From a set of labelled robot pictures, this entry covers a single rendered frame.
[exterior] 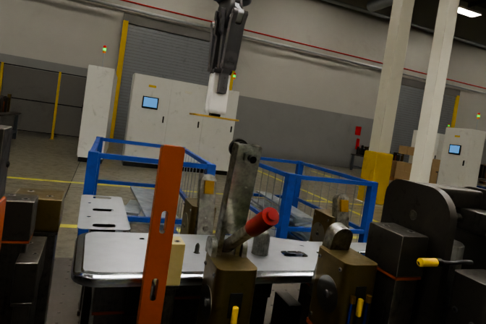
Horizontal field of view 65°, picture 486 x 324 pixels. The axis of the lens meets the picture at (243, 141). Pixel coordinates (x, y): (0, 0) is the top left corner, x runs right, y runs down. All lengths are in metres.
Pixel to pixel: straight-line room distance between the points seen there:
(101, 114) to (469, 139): 8.98
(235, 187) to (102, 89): 7.94
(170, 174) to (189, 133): 8.17
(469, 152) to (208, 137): 6.69
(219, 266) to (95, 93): 7.97
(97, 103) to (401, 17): 6.42
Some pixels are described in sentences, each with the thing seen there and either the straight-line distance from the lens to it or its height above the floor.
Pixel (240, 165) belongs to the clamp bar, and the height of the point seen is 1.19.
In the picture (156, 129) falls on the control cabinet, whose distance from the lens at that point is 8.53.
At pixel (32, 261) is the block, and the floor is 1.00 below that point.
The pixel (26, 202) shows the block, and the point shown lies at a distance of 0.66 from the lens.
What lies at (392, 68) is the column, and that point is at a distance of 8.37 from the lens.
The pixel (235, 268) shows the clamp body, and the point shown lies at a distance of 0.53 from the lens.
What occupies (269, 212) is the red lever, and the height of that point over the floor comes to 1.15.
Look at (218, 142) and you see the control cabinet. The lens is 8.85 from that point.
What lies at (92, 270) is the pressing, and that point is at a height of 1.00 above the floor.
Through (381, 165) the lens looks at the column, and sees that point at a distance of 8.24.
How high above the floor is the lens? 1.24
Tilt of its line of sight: 2 degrees down
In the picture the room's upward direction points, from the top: 8 degrees clockwise
